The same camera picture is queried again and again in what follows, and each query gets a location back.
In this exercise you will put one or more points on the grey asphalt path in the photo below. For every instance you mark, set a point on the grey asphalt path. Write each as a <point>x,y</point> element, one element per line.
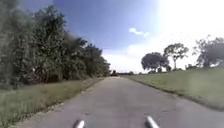
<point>120,100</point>

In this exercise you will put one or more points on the round dark tree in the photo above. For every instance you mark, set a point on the round dark tree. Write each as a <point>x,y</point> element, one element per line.
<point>153,61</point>

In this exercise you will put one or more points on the row of dense trees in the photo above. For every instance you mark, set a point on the row of dense trees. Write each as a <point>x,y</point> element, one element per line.
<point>50,50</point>

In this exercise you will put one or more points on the tall thin-crowned tree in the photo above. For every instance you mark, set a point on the tall thin-crowned tree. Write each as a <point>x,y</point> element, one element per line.
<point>175,50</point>

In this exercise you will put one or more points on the robot's own part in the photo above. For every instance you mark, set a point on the robot's own part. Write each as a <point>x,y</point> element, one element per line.
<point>151,122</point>
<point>79,124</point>

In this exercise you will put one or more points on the grass verge with trees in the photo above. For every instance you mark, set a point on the grass verge with trees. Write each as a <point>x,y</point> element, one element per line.
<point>36,98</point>

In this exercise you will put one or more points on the sloping grass field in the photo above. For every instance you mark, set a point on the sloping grass field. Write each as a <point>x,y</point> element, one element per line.
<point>193,85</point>

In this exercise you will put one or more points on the large spreading tree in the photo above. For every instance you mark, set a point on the large spreading tree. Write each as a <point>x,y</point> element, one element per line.
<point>210,50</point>

